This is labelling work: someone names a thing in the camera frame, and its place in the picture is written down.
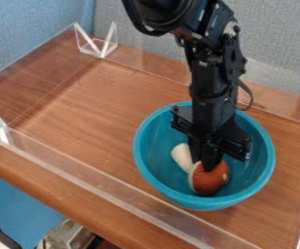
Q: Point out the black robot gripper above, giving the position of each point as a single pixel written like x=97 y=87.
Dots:
x=208 y=123

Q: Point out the brown and white toy mushroom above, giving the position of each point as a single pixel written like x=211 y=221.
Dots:
x=204 y=182

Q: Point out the blue plastic bowl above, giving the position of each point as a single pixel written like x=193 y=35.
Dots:
x=153 y=143

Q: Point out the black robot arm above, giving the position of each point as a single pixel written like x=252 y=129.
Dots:
x=205 y=28

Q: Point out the white power strip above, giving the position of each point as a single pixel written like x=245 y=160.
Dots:
x=68 y=235

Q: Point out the clear acrylic table barrier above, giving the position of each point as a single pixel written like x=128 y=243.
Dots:
x=74 y=107

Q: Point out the clear acrylic corner bracket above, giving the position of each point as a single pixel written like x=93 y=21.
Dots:
x=96 y=46

